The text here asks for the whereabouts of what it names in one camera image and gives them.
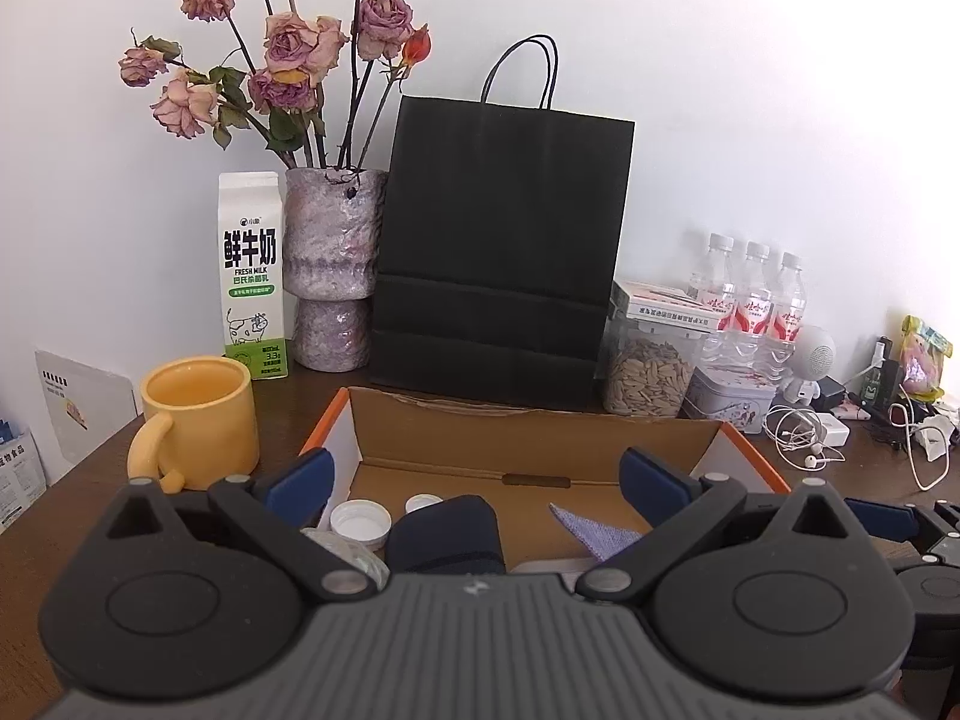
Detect clear jar of seeds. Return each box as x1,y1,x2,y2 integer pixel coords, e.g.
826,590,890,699
604,317,703,418

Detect purple textured vase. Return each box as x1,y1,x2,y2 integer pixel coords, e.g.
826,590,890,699
283,167,387,372

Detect white power adapter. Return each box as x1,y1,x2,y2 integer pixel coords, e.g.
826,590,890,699
814,411,851,449

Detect water bottle right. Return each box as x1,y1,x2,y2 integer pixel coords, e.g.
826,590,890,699
757,252,807,385

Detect yellow ceramic mug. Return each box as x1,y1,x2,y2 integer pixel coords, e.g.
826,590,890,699
127,356,260,494

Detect white wired earphones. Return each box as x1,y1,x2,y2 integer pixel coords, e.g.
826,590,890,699
763,405,846,475

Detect white green milk carton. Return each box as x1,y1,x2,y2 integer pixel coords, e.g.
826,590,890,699
218,172,288,380

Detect water bottle left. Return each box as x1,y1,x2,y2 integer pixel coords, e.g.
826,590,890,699
686,232,736,364

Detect white decorated tin box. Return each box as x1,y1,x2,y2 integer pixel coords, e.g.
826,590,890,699
682,364,776,436

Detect white plastic bottle cap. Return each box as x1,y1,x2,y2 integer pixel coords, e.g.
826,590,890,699
329,499,392,551

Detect black phone stand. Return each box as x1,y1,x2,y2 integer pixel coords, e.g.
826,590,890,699
859,337,905,452

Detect water bottle middle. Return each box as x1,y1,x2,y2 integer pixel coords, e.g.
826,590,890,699
726,241,773,367

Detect white red flat box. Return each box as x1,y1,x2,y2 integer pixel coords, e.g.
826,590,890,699
612,281,724,333

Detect purple fabric pouch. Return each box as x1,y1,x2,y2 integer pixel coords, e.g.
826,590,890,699
548,504,643,562

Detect black power adapter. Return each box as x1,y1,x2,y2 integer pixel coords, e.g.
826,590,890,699
811,376,848,413

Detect black paper shopping bag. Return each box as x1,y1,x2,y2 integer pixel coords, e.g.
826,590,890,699
370,34,635,410

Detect white leaflet card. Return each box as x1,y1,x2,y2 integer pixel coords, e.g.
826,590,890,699
34,349,140,465

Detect water bottle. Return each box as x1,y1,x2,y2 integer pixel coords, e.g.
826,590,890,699
757,252,807,385
726,241,773,367
686,232,736,364

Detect colourful snack bag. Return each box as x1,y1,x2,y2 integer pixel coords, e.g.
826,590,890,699
900,316,953,403

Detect red orange cardboard box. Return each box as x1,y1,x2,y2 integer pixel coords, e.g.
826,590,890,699
306,387,789,566

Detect dried pink rose bouquet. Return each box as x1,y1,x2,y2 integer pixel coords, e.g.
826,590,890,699
119,0,431,172

